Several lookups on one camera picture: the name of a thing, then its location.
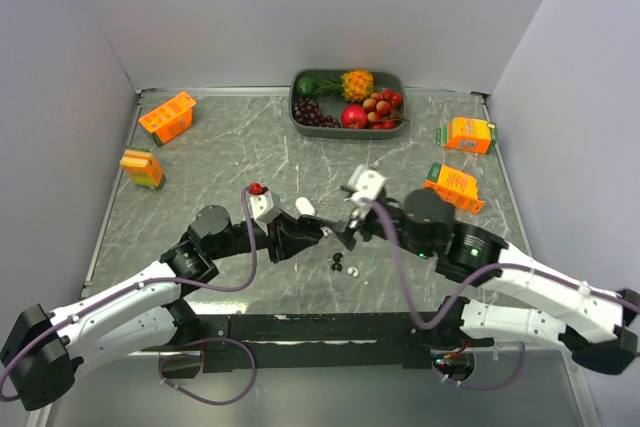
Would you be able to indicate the orange flat box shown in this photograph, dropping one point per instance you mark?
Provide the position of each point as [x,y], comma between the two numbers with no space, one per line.
[454,187]

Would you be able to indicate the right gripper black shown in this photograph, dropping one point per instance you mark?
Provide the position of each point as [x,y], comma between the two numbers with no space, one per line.
[345,229]

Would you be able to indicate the green lime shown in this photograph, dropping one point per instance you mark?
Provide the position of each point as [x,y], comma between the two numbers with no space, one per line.
[305,86]

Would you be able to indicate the orange juice carton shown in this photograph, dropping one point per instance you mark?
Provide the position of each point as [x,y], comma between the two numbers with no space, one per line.
[170,119]

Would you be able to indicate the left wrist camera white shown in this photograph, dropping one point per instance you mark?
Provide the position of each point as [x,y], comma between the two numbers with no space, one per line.
[265,205]

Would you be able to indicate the red lychee bunch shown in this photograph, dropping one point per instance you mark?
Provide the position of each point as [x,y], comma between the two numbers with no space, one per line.
[385,110]

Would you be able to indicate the red apple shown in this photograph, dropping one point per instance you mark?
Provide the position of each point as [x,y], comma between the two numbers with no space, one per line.
[354,117]

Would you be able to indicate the orange green box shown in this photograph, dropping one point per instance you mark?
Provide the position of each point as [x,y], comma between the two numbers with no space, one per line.
[468,135]

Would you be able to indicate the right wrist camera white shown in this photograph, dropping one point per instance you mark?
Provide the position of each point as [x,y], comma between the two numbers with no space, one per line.
[365,184]

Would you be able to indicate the dark grape bunch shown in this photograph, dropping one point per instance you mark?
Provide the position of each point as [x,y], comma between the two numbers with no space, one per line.
[307,112]

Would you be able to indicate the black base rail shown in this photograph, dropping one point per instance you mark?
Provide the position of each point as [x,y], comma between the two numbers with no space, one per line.
[320,340]

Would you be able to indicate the orange yellow carton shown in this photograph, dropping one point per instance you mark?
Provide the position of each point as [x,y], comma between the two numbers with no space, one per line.
[143,168]

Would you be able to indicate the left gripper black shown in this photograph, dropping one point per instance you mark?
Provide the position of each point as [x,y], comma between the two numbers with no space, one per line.
[289,236]

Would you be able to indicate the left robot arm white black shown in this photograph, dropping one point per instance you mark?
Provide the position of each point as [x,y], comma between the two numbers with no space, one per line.
[46,350]

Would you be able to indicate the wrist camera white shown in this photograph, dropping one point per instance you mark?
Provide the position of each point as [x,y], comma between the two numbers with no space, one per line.
[265,205]
[365,184]

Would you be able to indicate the orange pineapple toy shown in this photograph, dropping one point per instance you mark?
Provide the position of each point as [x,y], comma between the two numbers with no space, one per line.
[353,86]

